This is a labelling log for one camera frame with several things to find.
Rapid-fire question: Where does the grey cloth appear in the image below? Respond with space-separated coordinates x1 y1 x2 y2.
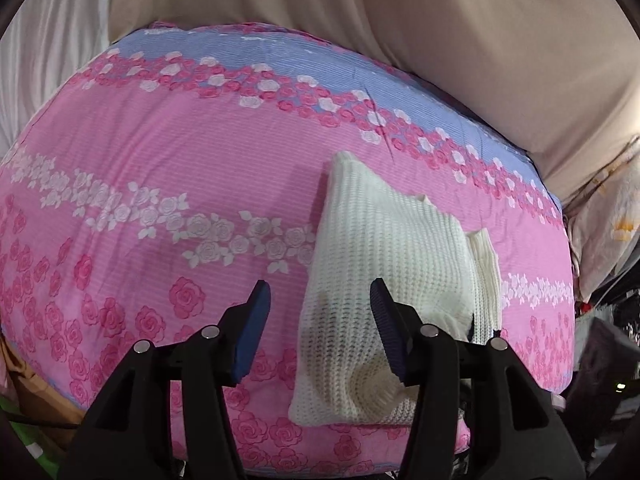
565 310 640 411

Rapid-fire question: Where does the beige backdrop cloth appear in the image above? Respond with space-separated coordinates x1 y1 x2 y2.
107 0 640 201

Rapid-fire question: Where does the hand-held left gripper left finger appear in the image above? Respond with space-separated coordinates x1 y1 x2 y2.
57 280 273 480

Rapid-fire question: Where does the white satin curtain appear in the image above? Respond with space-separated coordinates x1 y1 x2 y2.
0 0 118 156

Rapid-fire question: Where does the brown cardboard box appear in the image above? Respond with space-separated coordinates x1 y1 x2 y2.
0 335 88 431

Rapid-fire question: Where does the floral pillow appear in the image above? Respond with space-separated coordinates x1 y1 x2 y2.
562 142 640 301

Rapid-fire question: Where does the pink floral bed sheet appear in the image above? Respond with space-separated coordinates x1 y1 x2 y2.
0 22 576 476

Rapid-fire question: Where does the white red black knit sweater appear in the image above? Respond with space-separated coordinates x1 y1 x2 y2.
289 151 502 427

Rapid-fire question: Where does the green cloth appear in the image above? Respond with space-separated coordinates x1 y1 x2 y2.
0 420 76 480

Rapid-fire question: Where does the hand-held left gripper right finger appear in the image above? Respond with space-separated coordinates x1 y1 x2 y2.
369 277 586 480

